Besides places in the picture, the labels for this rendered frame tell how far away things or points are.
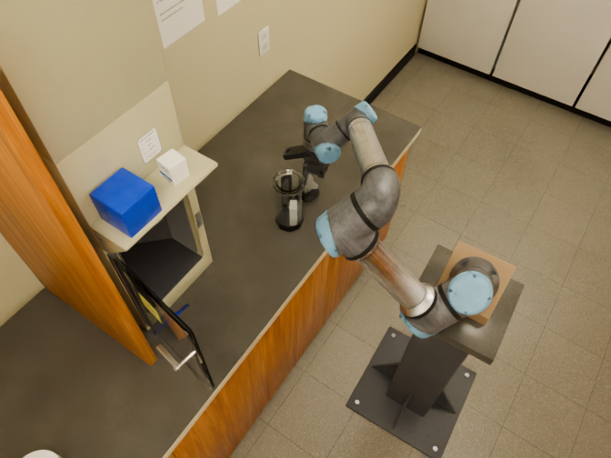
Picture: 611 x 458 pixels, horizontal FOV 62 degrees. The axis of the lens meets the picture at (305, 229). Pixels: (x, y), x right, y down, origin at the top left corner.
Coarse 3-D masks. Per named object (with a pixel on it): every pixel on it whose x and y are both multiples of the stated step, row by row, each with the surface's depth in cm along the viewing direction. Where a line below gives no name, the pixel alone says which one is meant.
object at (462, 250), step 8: (456, 248) 162; (464, 248) 161; (472, 248) 160; (456, 256) 162; (464, 256) 162; (480, 256) 160; (488, 256) 159; (448, 264) 163; (496, 264) 158; (504, 264) 157; (512, 264) 157; (448, 272) 164; (504, 272) 158; (512, 272) 157; (440, 280) 165; (504, 280) 158; (504, 288) 158; (496, 296) 159; (488, 312) 160; (480, 320) 164
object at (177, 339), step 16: (128, 272) 123; (144, 288) 120; (144, 304) 136; (160, 304) 118; (160, 320) 131; (176, 320) 115; (160, 336) 153; (176, 336) 128; (192, 336) 115; (176, 352) 147; (192, 352) 125; (192, 368) 144; (208, 384) 140
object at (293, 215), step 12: (276, 180) 171; (288, 180) 176; (300, 180) 172; (276, 192) 172; (288, 192) 167; (300, 192) 171; (276, 204) 178; (288, 204) 173; (300, 204) 177; (288, 216) 179; (300, 216) 183
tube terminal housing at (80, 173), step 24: (168, 96) 118; (120, 120) 109; (144, 120) 115; (168, 120) 122; (96, 144) 106; (120, 144) 112; (168, 144) 126; (48, 168) 104; (72, 168) 104; (96, 168) 109; (144, 168) 123; (72, 192) 107; (192, 192) 146; (96, 216) 117; (192, 216) 157; (96, 240) 121; (120, 288) 142
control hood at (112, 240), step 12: (192, 156) 129; (204, 156) 129; (156, 168) 127; (192, 168) 127; (204, 168) 127; (156, 180) 124; (192, 180) 124; (156, 192) 122; (168, 192) 122; (180, 192) 122; (168, 204) 120; (156, 216) 118; (96, 228) 115; (108, 228) 115; (144, 228) 116; (108, 240) 115; (120, 240) 114; (132, 240) 114; (108, 252) 122; (120, 252) 117
